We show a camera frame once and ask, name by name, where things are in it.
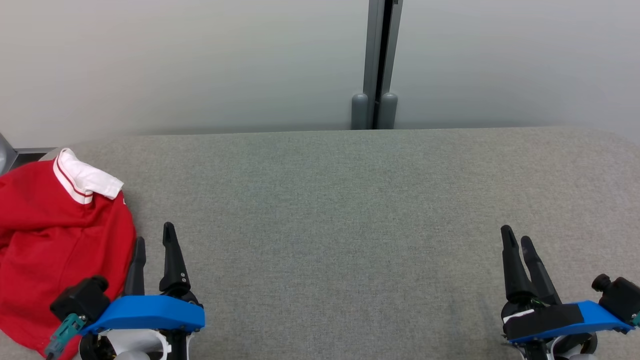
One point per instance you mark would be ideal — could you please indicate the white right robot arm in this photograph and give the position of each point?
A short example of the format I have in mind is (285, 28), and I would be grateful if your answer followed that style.
(580, 357)

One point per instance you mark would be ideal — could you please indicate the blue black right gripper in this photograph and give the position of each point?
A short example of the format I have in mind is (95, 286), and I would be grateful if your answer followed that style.
(555, 320)

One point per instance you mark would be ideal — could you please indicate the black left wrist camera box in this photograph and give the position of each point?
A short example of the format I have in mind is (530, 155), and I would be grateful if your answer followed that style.
(82, 300)

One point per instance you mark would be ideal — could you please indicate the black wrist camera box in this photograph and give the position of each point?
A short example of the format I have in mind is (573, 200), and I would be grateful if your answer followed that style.
(82, 300)
(620, 297)

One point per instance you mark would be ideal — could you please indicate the grey partition frame post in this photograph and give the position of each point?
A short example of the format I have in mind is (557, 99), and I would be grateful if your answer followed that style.
(382, 45)

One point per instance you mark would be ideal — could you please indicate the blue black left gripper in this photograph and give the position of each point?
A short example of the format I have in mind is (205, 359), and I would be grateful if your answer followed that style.
(150, 314)

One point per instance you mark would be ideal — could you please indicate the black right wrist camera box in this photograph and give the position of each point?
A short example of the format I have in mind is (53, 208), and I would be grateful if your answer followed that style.
(620, 297)

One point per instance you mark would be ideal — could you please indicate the red shorts white trim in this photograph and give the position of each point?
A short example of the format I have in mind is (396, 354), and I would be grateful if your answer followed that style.
(45, 290)

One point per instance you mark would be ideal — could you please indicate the red basketball jersey number 23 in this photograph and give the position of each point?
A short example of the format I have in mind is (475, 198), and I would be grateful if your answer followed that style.
(45, 200)

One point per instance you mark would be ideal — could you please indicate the grey metal tube frame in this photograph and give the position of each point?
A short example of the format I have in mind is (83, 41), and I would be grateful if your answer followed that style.
(20, 152)

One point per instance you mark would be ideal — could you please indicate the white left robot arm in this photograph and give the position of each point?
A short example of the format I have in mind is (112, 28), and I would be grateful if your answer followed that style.
(135, 345)

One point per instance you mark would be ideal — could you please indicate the grey rounded post foot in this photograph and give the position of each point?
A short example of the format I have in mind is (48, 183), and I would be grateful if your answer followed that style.
(389, 111)
(359, 112)

